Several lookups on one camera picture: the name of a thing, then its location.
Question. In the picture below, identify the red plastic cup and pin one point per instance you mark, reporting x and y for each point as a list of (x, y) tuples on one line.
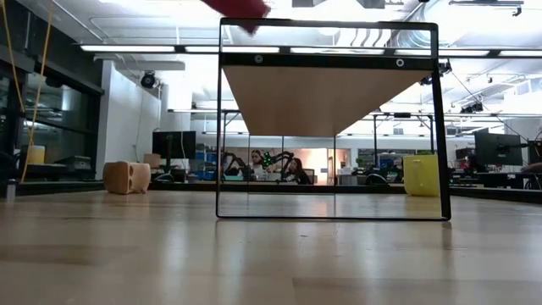
[(237, 10)]

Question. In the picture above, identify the dark equipment case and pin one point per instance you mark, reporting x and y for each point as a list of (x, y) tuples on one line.
[(73, 163)]

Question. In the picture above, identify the person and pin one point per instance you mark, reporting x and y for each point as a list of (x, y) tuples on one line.
[(296, 171), (257, 163)]

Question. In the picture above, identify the background black robot arm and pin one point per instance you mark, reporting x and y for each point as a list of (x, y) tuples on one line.
[(232, 165), (279, 159)]

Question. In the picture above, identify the black round ceiling device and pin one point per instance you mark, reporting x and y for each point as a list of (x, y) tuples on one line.
[(147, 79)]

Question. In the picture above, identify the yellow mug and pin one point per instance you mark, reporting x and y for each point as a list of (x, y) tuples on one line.
[(421, 178)]

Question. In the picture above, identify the cardboard box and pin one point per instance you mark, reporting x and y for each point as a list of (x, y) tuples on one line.
[(152, 160)]

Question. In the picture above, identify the black aluminium rig frame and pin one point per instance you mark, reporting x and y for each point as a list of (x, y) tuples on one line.
[(63, 186)]

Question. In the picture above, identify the yellow plastic container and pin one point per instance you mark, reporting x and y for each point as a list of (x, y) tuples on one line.
[(36, 154)]

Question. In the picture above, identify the black computer monitor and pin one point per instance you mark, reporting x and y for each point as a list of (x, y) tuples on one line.
[(173, 144), (497, 148)]

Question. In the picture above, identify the silver metal can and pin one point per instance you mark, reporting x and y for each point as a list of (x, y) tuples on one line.
[(10, 190)]

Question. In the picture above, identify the tan wooden mug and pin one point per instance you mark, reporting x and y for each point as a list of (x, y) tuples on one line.
[(123, 178)]

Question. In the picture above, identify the wooden tray box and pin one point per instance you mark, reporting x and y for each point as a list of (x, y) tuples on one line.
[(322, 101)]

